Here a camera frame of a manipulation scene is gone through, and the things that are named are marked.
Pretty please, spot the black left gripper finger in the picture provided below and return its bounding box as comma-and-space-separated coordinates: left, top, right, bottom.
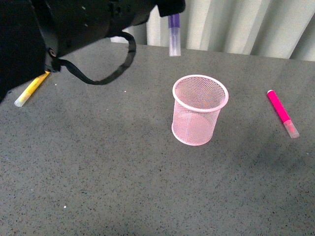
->
157, 0, 186, 17

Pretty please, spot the pink highlighter pen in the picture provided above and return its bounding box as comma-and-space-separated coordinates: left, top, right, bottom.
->
267, 90, 300, 138

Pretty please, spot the yellow highlighter pen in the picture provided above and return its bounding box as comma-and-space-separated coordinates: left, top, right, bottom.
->
14, 71, 50, 107

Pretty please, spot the purple highlighter pen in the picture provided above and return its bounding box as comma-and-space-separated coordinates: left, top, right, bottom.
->
168, 14, 181, 57

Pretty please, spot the pink mesh pen cup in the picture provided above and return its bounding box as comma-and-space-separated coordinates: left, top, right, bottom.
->
171, 75, 229, 146

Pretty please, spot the black braided cable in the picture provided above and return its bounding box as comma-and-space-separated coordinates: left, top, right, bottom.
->
51, 31, 137, 86

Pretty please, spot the grey pleated curtain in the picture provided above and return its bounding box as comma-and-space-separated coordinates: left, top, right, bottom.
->
110, 0, 315, 61

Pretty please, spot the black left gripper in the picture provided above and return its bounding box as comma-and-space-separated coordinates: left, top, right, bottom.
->
0, 0, 156, 99

